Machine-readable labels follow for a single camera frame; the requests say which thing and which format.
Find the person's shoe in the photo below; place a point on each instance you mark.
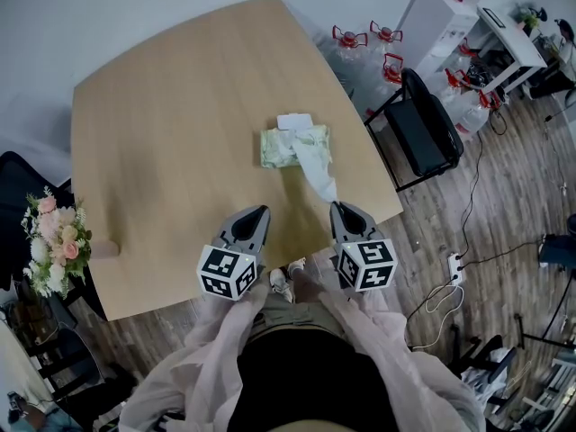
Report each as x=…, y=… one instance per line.
x=280, y=284
x=297, y=267

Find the person's right forearm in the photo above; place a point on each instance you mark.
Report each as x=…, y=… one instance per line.
x=364, y=317

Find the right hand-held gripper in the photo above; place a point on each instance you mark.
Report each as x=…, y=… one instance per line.
x=366, y=263

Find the group of clear red-capped jugs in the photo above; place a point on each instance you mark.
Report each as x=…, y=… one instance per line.
x=360, y=61

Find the white cabinet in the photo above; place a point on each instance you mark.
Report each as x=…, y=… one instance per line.
x=434, y=20

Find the black folding chair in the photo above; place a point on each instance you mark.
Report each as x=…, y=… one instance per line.
x=423, y=128

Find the person's left forearm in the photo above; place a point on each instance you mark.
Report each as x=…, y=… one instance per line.
x=216, y=331

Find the person's legs in khaki trousers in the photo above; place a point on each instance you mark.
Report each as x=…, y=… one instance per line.
x=292, y=311

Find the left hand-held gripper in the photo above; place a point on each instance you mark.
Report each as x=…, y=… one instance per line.
x=227, y=272

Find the person's left shoe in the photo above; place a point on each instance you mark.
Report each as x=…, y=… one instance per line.
x=280, y=284

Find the white power strip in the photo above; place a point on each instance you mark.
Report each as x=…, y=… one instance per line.
x=455, y=268

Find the white wet wipe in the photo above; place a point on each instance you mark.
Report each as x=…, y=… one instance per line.
x=317, y=169

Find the small green potted plant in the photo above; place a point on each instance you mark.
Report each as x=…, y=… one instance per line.
x=530, y=18

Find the person's torso in black top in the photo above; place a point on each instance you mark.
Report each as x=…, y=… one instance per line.
x=310, y=376

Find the white desk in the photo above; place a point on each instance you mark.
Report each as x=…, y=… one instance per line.
x=513, y=38

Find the green wet wipe pack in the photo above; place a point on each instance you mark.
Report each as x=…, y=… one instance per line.
x=276, y=149

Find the person's right shoe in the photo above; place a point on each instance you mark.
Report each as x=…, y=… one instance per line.
x=297, y=267

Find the black chair with clothes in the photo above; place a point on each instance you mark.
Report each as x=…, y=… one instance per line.
x=490, y=367

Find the pink and white flower bouquet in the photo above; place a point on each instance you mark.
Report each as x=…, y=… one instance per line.
x=56, y=241

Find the black tripod stand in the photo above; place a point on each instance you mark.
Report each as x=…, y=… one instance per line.
x=544, y=338

